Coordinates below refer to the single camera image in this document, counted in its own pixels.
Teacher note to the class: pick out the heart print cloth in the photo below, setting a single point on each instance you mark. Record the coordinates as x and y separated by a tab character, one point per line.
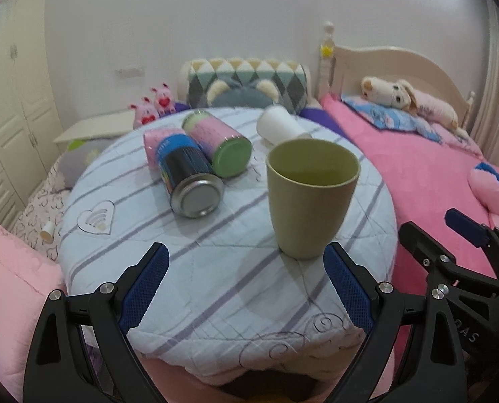
35	214

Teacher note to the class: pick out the small white tube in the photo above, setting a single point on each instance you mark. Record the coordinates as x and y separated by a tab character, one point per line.
47	233

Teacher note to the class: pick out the pink pig plush toy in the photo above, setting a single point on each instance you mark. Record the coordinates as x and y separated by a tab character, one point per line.
144	113
163	100

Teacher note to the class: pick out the pink bed with white headboard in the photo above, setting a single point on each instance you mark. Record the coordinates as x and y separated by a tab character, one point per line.
400	168

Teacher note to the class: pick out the cream bed headboard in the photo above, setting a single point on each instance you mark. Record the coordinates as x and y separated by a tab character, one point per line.
371	61

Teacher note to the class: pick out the white nightstand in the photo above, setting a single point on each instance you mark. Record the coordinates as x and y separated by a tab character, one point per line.
89	128

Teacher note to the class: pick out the green cup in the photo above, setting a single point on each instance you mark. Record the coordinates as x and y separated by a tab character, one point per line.
304	210

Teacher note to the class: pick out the white dog plush pillow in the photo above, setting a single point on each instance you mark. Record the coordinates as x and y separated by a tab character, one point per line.
383	90

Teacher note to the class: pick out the white wall socket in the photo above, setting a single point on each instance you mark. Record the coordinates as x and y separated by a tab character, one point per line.
129	72

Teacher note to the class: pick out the blue printed pillow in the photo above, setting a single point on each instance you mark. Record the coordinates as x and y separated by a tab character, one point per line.
383	117

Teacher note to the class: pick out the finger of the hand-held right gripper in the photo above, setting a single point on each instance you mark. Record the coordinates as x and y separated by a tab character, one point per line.
467	226
421	247

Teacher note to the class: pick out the light pink quilt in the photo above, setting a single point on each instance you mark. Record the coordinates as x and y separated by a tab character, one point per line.
10	285

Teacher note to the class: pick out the white cup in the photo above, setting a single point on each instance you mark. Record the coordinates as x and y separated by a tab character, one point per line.
278	128

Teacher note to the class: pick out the pink and blue plush toy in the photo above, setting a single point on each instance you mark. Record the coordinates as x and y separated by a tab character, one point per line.
493	193

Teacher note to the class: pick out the striped cloth covered round table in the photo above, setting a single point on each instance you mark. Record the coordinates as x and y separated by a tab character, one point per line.
148	235

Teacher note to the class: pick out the cream wardrobe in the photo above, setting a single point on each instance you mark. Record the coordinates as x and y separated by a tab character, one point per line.
5	134

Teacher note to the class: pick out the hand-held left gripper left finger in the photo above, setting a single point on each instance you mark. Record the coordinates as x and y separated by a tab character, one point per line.
148	285

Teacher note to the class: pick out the diamond patterned bear cushion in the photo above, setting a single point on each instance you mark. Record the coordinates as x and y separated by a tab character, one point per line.
291	88

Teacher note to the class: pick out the grey flower pillow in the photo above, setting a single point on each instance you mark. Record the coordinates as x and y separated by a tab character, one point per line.
71	166

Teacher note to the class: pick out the pink can with green lid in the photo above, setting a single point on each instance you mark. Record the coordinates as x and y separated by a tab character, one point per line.
207	134

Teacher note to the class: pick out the pink cup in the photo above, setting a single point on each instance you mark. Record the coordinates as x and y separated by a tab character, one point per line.
152	149

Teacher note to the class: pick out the purple bed sheet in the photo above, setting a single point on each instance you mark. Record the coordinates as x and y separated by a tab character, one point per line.
316	115

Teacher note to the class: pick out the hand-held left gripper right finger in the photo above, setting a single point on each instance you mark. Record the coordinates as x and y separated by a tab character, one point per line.
348	289

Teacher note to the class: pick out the blue metal can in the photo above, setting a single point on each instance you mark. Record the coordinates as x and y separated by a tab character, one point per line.
182	163

